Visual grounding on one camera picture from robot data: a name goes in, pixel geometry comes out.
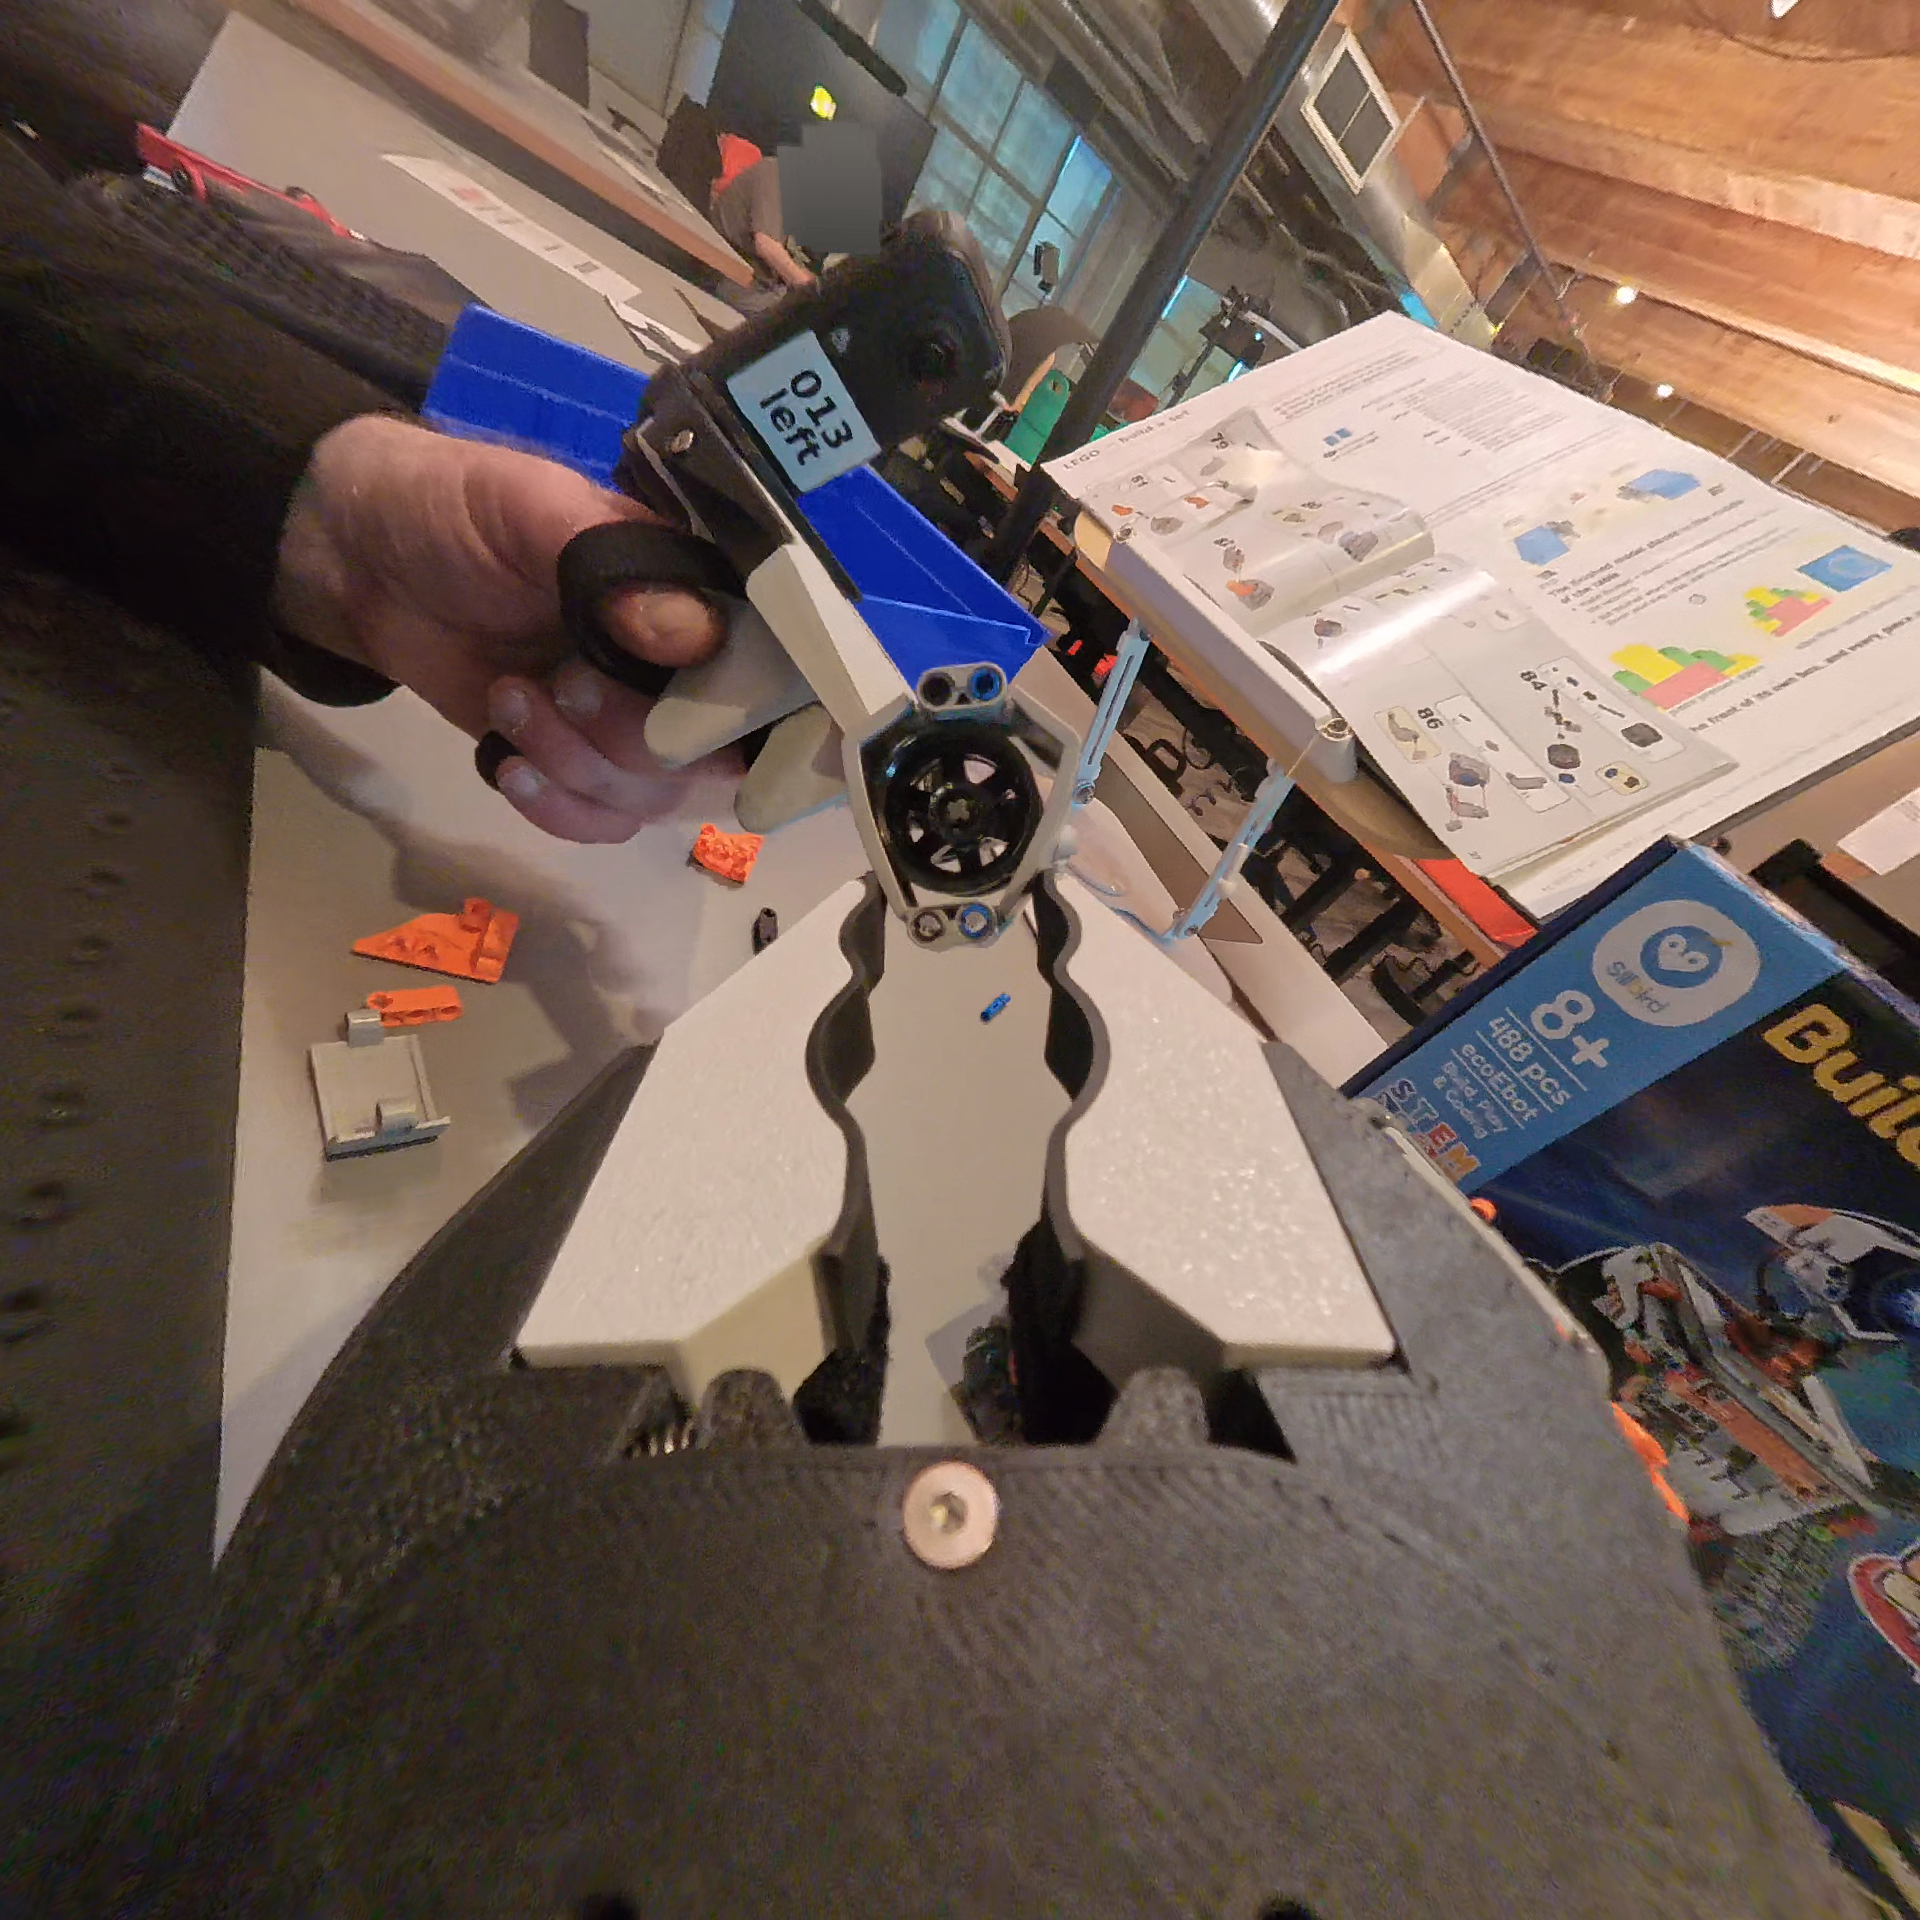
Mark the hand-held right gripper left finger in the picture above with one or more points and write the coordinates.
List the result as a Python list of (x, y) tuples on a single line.
[(708, 1200)]

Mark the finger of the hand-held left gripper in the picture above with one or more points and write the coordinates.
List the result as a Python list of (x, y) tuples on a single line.
[(1042, 719), (827, 633)]

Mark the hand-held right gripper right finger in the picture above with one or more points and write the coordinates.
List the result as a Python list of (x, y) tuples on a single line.
[(1215, 1200)]

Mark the grey toy wheel frame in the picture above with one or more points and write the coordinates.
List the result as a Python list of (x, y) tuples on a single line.
[(961, 804)]

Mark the person's left forearm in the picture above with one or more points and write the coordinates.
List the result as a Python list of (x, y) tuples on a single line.
[(165, 389)]

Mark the person's left hand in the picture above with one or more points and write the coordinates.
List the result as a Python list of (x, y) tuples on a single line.
[(422, 573)]

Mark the blue plastic bin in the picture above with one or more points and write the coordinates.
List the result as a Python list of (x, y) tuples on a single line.
[(903, 585)]

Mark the white book stand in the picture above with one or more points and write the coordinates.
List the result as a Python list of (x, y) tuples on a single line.
[(1199, 810)]

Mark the small orange toy piece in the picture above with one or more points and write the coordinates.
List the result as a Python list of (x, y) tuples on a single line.
[(724, 854)]

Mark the black metal pole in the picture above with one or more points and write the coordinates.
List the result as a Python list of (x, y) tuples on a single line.
[(1172, 274)]

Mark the small orange toy pin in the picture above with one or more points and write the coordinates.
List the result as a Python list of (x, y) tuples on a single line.
[(406, 1014)]

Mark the flat orange toy piece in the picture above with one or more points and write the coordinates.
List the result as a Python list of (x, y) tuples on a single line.
[(444, 943)]

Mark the blue robot kit box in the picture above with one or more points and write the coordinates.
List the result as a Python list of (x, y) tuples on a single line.
[(1650, 1200)]

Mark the instruction booklet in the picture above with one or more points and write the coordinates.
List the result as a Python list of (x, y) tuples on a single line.
[(1501, 573)]

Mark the black perforated mat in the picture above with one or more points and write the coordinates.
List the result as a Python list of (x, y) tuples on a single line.
[(106, 1200)]

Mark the black mesh bag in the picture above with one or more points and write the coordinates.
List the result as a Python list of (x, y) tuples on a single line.
[(241, 241)]

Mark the silver air duct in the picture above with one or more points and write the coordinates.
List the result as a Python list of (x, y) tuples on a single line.
[(1321, 105)]

